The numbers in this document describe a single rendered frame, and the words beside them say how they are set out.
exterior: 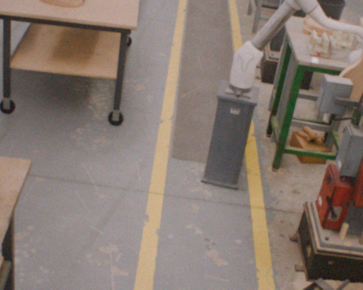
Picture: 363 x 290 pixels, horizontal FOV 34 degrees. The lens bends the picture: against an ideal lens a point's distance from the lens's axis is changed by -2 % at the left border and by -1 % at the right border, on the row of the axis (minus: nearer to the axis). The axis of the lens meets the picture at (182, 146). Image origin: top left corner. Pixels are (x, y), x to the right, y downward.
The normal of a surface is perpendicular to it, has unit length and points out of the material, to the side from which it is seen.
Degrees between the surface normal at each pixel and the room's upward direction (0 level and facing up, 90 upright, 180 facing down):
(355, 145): 90
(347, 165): 90
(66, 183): 0
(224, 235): 0
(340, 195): 90
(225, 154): 90
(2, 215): 0
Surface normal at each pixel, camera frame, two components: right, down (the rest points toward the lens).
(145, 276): 0.15, -0.86
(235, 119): -0.17, 0.47
